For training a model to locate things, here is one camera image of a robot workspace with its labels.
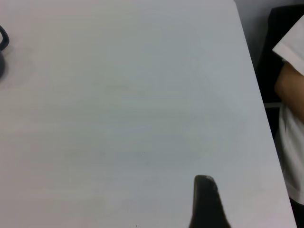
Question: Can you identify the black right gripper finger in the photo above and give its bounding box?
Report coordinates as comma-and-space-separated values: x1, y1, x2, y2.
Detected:
188, 175, 232, 228

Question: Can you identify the dark grey blue mug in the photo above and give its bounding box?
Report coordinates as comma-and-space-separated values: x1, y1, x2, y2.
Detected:
0, 25, 10, 79

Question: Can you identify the bare person forearm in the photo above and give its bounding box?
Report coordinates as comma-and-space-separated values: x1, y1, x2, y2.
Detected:
274, 60, 304, 119

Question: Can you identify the person in white shirt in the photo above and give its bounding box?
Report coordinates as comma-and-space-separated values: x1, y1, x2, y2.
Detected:
272, 16, 304, 205

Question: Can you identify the black chair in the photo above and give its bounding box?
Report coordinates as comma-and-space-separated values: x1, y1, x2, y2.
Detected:
257, 6, 304, 141

